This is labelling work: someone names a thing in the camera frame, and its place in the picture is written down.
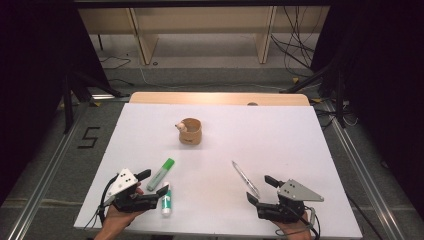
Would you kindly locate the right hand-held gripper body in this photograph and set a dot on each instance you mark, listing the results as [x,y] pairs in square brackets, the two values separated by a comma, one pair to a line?
[293,195]

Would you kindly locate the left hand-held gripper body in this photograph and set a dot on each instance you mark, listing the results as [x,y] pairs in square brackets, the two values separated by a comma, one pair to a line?
[124,181]

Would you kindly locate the green highlighter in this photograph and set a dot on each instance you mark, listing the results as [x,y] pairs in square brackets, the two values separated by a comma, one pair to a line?
[160,174]

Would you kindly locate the silver pen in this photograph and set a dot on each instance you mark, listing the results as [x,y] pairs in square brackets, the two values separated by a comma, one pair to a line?
[246,180]

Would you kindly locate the wooden pen holder cup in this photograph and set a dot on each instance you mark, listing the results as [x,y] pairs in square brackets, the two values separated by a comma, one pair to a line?
[190,131]

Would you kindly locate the person's right hand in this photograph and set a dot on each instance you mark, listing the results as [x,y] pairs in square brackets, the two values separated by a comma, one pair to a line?
[295,230]

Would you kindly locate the person's left hand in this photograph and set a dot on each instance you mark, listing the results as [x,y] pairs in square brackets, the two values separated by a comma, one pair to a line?
[120,218]

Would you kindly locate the white and green glue stick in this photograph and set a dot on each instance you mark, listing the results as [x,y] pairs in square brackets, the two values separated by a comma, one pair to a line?
[166,201]

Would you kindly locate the white board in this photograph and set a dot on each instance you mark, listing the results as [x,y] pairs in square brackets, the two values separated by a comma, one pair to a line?
[213,156]

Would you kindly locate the black metal stand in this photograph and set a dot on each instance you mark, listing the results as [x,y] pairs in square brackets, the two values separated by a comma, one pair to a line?
[339,96]
[68,106]

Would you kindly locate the wooden table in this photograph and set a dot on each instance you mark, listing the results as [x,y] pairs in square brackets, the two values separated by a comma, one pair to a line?
[216,98]

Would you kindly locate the dark curtain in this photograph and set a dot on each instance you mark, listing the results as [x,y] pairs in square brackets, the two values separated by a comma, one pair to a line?
[383,83]
[33,83]

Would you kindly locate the beige shelf unit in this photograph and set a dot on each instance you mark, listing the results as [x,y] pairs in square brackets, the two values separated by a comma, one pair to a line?
[206,20]

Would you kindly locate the aluminium floor rail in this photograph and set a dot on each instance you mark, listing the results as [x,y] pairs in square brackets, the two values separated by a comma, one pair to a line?
[43,185]
[366,180]

